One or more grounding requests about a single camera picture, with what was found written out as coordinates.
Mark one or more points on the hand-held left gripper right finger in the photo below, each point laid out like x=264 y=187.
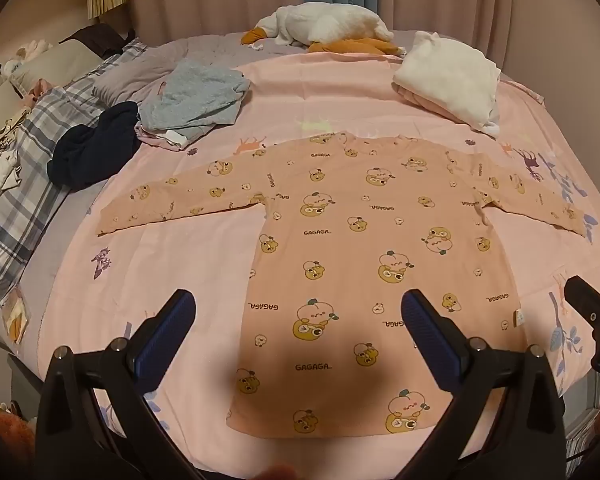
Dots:
x=430 y=340

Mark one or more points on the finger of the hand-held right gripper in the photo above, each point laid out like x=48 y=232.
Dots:
x=592 y=307

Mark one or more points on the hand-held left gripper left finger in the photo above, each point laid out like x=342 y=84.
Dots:
x=166 y=337

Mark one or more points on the peach cartoon print shirt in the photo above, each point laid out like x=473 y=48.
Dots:
x=355 y=240

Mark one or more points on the white bedside furniture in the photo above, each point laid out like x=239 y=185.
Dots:
x=585 y=425

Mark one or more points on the yellow snack packet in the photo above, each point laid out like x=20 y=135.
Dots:
x=17 y=320

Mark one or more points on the orange fluffy object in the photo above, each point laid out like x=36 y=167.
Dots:
x=10 y=430

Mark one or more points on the pale pink garment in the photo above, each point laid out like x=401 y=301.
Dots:
x=150 y=139

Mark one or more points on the dark navy garment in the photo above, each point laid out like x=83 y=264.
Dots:
x=95 y=145

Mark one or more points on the pink folded garment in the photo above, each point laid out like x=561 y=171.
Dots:
x=417 y=100

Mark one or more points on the grey garment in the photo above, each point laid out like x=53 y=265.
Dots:
x=195 y=95

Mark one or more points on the pink animal print bedsheet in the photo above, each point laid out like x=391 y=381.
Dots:
x=330 y=100

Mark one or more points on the white folded garment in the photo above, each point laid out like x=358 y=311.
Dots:
x=445 y=75

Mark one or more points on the beige pillow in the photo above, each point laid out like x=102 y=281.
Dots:
x=60 y=62

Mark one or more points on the dark brown pillow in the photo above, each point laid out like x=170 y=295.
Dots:
x=100 y=37

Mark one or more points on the white goose plush toy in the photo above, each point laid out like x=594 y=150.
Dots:
x=320 y=22

